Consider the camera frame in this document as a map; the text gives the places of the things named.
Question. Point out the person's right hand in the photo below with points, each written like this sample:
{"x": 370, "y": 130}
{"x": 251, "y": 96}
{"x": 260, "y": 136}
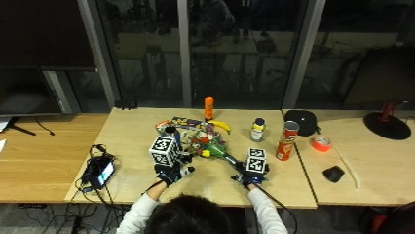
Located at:
{"x": 251, "y": 178}

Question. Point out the person's left hand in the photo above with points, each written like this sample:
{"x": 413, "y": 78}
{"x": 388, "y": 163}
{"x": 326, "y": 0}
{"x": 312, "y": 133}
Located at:
{"x": 169, "y": 175}

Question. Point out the flower bouquet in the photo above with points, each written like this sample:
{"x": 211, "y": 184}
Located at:
{"x": 209, "y": 142}

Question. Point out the white marker cube right glove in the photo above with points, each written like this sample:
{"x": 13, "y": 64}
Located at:
{"x": 255, "y": 161}

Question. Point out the white marker cube glove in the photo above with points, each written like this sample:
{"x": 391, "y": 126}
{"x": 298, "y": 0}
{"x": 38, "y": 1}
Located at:
{"x": 163, "y": 150}
{"x": 255, "y": 161}

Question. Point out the white marker cube left glove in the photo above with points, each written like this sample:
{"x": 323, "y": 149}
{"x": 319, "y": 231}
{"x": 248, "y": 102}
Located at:
{"x": 163, "y": 150}

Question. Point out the dark blue bottle black cap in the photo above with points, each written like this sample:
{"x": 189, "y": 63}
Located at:
{"x": 171, "y": 132}

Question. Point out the colourful snack packet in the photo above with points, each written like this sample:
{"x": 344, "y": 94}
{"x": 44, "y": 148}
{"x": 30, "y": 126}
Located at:
{"x": 185, "y": 122}

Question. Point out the yellow banana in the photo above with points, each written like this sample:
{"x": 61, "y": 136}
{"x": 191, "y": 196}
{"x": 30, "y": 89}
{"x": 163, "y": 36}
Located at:
{"x": 221, "y": 124}

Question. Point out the red crisps tube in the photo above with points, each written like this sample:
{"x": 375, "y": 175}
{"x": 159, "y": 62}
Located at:
{"x": 286, "y": 140}

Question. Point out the orange bottle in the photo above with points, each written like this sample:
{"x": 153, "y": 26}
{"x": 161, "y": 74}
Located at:
{"x": 209, "y": 108}

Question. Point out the black pouch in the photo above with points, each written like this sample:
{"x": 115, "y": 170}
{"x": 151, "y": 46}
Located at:
{"x": 300, "y": 122}

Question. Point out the orange tape roll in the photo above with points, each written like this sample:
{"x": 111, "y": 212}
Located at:
{"x": 320, "y": 143}

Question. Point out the black device with lit screen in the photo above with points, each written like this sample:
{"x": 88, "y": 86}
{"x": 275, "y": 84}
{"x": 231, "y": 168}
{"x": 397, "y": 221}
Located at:
{"x": 100, "y": 172}

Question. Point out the black computer mouse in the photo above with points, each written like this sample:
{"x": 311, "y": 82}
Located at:
{"x": 332, "y": 174}

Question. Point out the small black box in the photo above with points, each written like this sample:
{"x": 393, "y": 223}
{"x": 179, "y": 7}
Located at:
{"x": 125, "y": 104}

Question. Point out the thin white stick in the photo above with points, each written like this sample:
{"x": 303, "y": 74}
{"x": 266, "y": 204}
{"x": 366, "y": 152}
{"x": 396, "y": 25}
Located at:
{"x": 348, "y": 169}

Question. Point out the red and black bag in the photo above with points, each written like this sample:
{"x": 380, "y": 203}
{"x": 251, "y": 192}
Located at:
{"x": 382, "y": 219}

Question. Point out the black round base red pole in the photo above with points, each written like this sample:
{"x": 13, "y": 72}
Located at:
{"x": 385, "y": 124}

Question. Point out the black power strip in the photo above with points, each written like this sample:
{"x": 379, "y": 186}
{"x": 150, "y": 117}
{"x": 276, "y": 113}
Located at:
{"x": 32, "y": 205}

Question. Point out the black monitor on stand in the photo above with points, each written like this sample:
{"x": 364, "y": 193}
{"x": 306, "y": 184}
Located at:
{"x": 26, "y": 92}

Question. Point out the dark screen on red pole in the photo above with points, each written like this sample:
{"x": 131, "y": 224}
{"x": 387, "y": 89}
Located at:
{"x": 380, "y": 78}

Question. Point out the white paper sheet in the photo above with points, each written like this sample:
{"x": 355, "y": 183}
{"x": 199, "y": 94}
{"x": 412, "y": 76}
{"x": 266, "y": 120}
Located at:
{"x": 2, "y": 124}

